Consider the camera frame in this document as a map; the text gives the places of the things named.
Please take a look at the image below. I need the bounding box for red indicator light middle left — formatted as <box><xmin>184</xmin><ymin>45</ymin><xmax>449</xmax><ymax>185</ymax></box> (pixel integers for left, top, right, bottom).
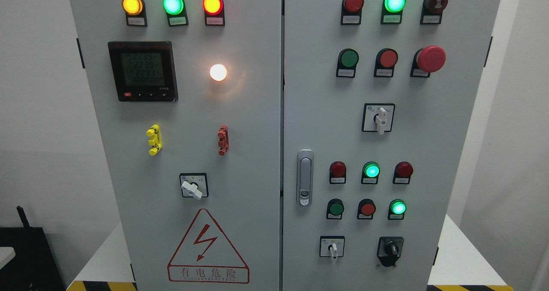
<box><xmin>329</xmin><ymin>161</ymin><xmax>347</xmax><ymax>184</ymax></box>

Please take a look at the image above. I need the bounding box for red push button upper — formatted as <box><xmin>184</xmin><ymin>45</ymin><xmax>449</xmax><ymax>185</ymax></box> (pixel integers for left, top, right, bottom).
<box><xmin>373</xmin><ymin>48</ymin><xmax>398</xmax><ymax>78</ymax></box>

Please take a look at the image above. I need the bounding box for red push button lower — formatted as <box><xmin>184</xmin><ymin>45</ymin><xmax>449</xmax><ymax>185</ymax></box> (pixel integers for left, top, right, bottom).
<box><xmin>356</xmin><ymin>199</ymin><xmax>376</xmax><ymax>219</ymax></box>

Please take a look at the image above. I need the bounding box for red push button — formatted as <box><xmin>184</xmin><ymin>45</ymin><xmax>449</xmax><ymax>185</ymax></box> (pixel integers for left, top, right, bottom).
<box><xmin>356</xmin><ymin>199</ymin><xmax>376</xmax><ymax>219</ymax></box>
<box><xmin>373</xmin><ymin>48</ymin><xmax>398</xmax><ymax>78</ymax></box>

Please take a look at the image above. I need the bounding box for white glowing lamp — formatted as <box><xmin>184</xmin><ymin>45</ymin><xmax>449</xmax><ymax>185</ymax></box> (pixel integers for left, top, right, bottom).
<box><xmin>209</xmin><ymin>64</ymin><xmax>228</xmax><ymax>81</ymax></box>

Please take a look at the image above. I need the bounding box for silver door handle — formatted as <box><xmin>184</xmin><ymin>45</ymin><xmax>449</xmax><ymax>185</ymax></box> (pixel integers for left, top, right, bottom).
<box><xmin>296</xmin><ymin>149</ymin><xmax>314</xmax><ymax>207</ymax></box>

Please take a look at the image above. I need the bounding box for white rotary switch lower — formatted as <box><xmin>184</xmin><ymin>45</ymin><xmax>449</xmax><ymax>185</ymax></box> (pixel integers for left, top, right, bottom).
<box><xmin>318</xmin><ymin>236</ymin><xmax>345</xmax><ymax>260</ymax></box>

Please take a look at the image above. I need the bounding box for green indicator light left door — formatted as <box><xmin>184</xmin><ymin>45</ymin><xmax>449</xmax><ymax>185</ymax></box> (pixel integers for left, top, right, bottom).
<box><xmin>163</xmin><ymin>0</ymin><xmax>188</xmax><ymax>26</ymax></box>

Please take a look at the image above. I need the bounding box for green indicator light top right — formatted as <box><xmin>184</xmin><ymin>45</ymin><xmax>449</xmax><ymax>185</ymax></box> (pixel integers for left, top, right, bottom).
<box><xmin>380</xmin><ymin>0</ymin><xmax>407</xmax><ymax>24</ymax></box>

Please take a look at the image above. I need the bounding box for black digital power meter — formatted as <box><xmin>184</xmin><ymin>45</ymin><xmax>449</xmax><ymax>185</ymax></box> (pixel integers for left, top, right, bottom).
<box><xmin>108</xmin><ymin>41</ymin><xmax>178</xmax><ymax>102</ymax></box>

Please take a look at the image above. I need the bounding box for white rotary switch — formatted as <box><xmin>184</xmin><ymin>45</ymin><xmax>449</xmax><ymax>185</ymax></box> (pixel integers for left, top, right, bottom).
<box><xmin>318</xmin><ymin>236</ymin><xmax>345</xmax><ymax>260</ymax></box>
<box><xmin>362</xmin><ymin>103</ymin><xmax>395</xmax><ymax>135</ymax></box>

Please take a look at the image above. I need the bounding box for green push button upper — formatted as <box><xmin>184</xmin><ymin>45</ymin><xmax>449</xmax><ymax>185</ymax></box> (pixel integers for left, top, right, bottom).
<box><xmin>336</xmin><ymin>48</ymin><xmax>359</xmax><ymax>78</ymax></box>

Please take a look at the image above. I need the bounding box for red indicator light middle right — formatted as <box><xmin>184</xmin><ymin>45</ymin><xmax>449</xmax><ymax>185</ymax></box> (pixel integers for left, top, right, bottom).
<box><xmin>392</xmin><ymin>161</ymin><xmax>414</xmax><ymax>184</ymax></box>

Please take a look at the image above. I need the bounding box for white rotary switch upper right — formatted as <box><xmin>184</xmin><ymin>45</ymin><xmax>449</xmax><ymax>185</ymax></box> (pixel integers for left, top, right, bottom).
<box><xmin>362</xmin><ymin>103</ymin><xmax>395</xmax><ymax>135</ymax></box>

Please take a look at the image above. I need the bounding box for green indicator light middle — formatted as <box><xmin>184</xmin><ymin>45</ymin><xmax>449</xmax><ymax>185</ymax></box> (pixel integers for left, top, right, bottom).
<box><xmin>361</xmin><ymin>161</ymin><xmax>380</xmax><ymax>184</ymax></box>

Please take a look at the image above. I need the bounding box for yellow indicator light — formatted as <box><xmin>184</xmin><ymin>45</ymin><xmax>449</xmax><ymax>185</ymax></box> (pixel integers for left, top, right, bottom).
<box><xmin>121</xmin><ymin>0</ymin><xmax>148</xmax><ymax>26</ymax></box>

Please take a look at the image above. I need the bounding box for red-orange indicator light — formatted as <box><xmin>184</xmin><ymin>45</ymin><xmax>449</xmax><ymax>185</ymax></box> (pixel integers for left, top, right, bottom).
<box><xmin>202</xmin><ymin>0</ymin><xmax>225</xmax><ymax>26</ymax></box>

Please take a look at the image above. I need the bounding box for white rotary switch left door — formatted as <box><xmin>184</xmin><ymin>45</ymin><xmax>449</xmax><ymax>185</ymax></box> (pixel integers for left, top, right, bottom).
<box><xmin>179</xmin><ymin>173</ymin><xmax>208</xmax><ymax>200</ymax></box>

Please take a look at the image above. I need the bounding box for dark red buzzer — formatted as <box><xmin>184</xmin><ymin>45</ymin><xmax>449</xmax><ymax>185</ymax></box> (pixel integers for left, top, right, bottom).
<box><xmin>420</xmin><ymin>0</ymin><xmax>448</xmax><ymax>24</ymax></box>

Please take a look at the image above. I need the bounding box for red plastic clip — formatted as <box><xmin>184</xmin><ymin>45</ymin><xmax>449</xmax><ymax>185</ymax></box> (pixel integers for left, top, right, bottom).
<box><xmin>217</xmin><ymin>125</ymin><xmax>229</xmax><ymax>156</ymax></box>

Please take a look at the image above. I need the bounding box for black selector knob switch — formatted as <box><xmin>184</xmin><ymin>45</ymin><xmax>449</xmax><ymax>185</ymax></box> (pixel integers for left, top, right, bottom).
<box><xmin>377</xmin><ymin>237</ymin><xmax>404</xmax><ymax>267</ymax></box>

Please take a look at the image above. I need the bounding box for black box with antenna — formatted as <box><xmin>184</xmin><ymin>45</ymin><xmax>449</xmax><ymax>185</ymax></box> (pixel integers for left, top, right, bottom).
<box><xmin>0</xmin><ymin>206</ymin><xmax>66</xmax><ymax>291</ymax></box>

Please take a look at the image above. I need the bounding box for yellow plastic clip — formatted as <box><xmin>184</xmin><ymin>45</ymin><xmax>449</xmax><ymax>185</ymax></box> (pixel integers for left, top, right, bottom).
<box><xmin>146</xmin><ymin>124</ymin><xmax>163</xmax><ymax>156</ymax></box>

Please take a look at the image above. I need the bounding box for red indicator light top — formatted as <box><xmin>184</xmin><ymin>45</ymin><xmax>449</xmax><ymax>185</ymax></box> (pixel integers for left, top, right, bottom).
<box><xmin>341</xmin><ymin>0</ymin><xmax>364</xmax><ymax>25</ymax></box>

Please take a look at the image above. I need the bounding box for green push button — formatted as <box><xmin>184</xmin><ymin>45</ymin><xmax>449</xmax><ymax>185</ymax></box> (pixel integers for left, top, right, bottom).
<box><xmin>336</xmin><ymin>48</ymin><xmax>359</xmax><ymax>78</ymax></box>
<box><xmin>326</xmin><ymin>198</ymin><xmax>345</xmax><ymax>219</ymax></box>

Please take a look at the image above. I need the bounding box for red electric hazard sign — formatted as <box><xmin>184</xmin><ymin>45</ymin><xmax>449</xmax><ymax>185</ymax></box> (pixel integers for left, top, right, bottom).
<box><xmin>167</xmin><ymin>208</ymin><xmax>250</xmax><ymax>284</ymax></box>

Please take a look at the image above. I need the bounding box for green push button lower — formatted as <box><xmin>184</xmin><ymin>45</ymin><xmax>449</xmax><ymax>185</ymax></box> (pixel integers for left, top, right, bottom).
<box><xmin>326</xmin><ymin>198</ymin><xmax>345</xmax><ymax>219</ymax></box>

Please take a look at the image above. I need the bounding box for grey cabinet door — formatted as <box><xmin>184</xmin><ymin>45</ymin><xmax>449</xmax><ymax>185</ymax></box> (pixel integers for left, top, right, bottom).
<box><xmin>70</xmin><ymin>0</ymin><xmax>282</xmax><ymax>291</ymax></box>
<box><xmin>282</xmin><ymin>0</ymin><xmax>500</xmax><ymax>291</ymax></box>

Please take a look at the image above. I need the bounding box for red indicator light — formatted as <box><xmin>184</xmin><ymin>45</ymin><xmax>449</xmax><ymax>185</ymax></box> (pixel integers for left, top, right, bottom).
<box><xmin>329</xmin><ymin>161</ymin><xmax>347</xmax><ymax>184</ymax></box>
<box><xmin>392</xmin><ymin>161</ymin><xmax>414</xmax><ymax>184</ymax></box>
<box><xmin>341</xmin><ymin>0</ymin><xmax>364</xmax><ymax>25</ymax></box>

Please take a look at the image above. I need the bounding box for green indicator light lower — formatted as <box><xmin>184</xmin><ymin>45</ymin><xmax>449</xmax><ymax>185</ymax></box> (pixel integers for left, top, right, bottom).
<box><xmin>387</xmin><ymin>199</ymin><xmax>407</xmax><ymax>220</ymax></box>

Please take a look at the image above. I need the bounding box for red emergency stop button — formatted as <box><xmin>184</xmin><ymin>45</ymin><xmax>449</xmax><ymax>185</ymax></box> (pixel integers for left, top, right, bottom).
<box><xmin>410</xmin><ymin>45</ymin><xmax>446</xmax><ymax>78</ymax></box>

